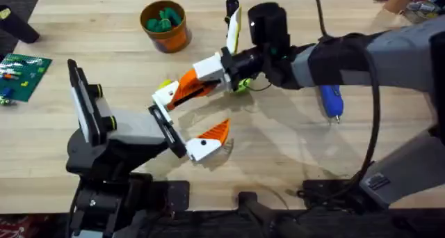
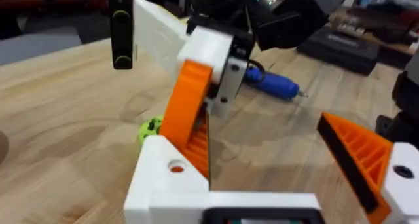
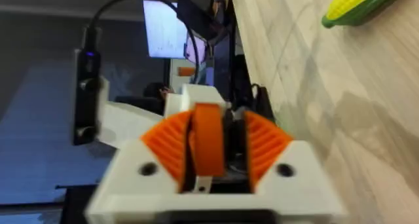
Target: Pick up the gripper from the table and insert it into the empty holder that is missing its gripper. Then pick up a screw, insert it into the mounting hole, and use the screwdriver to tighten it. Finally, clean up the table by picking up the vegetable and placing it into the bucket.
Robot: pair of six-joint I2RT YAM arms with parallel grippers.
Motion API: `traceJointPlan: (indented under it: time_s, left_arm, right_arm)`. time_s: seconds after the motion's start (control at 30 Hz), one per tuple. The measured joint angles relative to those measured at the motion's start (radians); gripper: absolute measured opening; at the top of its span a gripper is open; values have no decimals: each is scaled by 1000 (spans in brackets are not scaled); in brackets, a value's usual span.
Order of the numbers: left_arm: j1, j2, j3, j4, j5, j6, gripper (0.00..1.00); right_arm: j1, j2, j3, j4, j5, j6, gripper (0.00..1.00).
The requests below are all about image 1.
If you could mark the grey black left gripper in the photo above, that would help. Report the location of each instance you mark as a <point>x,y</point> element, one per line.
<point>139,126</point>

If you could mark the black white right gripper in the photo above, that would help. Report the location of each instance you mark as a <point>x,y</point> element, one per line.
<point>267,29</point>

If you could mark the orange ribbed wedge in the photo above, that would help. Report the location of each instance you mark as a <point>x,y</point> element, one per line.
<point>176,94</point>

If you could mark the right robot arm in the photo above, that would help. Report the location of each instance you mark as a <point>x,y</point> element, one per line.
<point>400,50</point>

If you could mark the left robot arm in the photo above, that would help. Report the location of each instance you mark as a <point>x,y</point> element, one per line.
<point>104,203</point>

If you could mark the green toy vegetable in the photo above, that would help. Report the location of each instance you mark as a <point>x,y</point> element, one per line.
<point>243,85</point>

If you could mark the orange tub with green toys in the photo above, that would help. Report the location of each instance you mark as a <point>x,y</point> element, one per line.
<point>167,39</point>

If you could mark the black upright right wrist plate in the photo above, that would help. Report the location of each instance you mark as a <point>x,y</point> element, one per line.
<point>232,1</point>

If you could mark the black upright wrist plate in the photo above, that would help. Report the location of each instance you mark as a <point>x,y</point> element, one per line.
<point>232,1</point>
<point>91,119</point>

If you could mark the black upright left wrist plate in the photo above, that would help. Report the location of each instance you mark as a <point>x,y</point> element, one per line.
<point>91,119</point>

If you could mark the green board with toy blocks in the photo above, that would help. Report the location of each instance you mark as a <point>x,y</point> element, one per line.
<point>31,74</point>

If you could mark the black tube with yellow label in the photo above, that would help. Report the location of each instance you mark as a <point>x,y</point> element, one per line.
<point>21,27</point>

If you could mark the black centre post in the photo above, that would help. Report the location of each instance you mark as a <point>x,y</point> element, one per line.
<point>250,203</point>

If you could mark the black rail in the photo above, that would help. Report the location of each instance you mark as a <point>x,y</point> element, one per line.
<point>347,227</point>

